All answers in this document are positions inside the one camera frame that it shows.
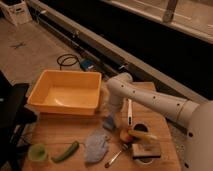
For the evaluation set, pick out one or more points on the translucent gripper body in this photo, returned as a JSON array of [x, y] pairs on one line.
[[114, 115]]

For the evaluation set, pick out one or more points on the blue sponge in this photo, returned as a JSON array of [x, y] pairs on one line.
[[109, 123]]

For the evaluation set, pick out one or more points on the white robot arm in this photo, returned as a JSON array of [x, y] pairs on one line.
[[196, 118]]

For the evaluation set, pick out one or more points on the orange round fruit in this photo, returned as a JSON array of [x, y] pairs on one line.
[[125, 136]]

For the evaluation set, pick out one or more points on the yellow banana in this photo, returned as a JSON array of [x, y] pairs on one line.
[[142, 135]]

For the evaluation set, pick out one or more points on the blue cloth glove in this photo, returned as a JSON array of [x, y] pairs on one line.
[[96, 146]]

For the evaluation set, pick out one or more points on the yellow plastic bin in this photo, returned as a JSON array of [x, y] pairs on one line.
[[66, 92]]

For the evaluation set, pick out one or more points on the blue box on floor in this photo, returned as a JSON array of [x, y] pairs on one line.
[[86, 65]]

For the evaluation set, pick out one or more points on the metal spoon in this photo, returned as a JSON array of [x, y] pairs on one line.
[[110, 162]]

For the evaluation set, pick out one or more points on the metal bowl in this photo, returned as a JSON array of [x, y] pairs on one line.
[[144, 161]]

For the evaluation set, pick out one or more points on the black chair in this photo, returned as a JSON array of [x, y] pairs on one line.
[[14, 116]]

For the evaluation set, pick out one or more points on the white cardboard box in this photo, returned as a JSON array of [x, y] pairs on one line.
[[16, 14]]

